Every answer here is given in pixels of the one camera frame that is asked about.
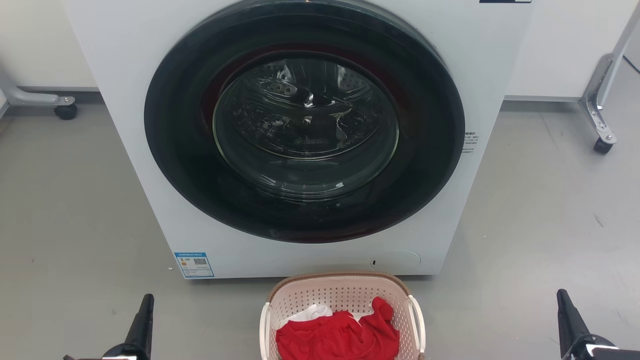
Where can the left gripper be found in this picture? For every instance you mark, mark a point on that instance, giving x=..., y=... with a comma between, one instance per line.
x=120, y=353

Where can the grey metal foot with caster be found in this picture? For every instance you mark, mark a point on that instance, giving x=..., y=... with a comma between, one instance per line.
x=595, y=110
x=30, y=97

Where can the white front-load washing machine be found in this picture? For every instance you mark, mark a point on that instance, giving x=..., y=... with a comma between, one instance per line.
x=125, y=150

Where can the round dark glass washer door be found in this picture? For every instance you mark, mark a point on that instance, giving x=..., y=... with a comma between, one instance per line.
x=175, y=150

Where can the blue energy label sticker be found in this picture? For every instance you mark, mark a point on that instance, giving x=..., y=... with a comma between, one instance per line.
x=194, y=265

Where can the beige perforated laundry basket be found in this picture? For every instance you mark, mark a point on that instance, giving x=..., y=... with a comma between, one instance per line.
x=340, y=295

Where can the red garment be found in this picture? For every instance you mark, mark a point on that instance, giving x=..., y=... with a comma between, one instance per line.
x=335, y=340

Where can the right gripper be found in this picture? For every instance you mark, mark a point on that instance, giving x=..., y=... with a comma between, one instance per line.
x=610, y=352

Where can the white garment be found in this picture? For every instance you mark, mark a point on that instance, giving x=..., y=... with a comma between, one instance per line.
x=312, y=312

